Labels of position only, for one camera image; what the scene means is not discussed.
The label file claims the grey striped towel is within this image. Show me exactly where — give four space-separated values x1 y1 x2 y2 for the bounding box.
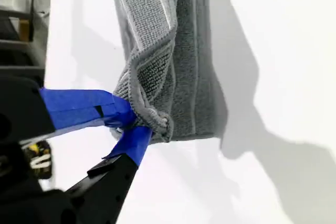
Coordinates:
109 0 228 143

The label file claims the black and yellow tool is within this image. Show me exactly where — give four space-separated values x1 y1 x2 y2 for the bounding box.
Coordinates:
22 140 53 180

